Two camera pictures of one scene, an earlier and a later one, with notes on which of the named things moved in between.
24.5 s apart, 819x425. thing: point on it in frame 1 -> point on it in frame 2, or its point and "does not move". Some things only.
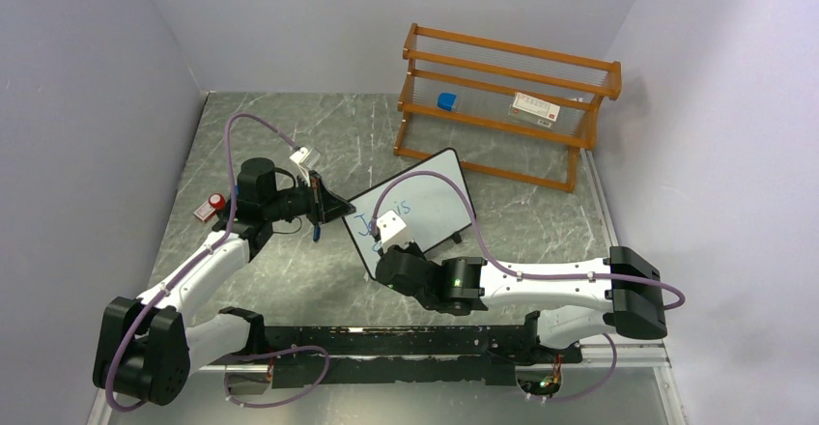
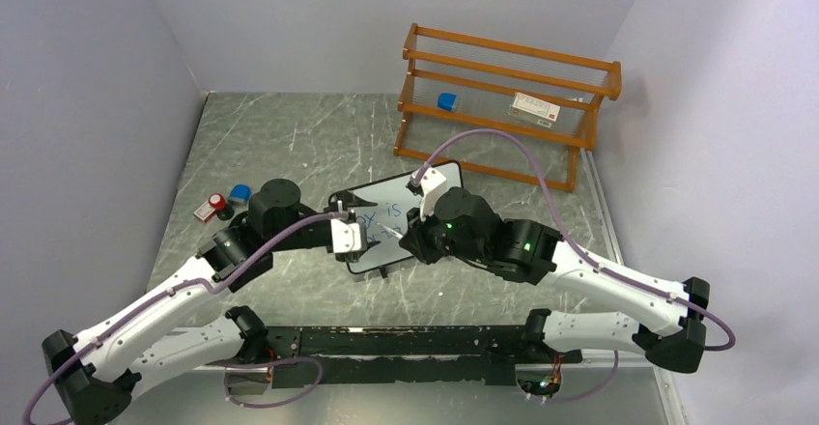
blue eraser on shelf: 445,100 does not move
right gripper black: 412,248 -> 415,238
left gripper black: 322,205 -> 346,200
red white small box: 206,212 does not move
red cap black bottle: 218,202 does not move
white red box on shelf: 544,112 does not move
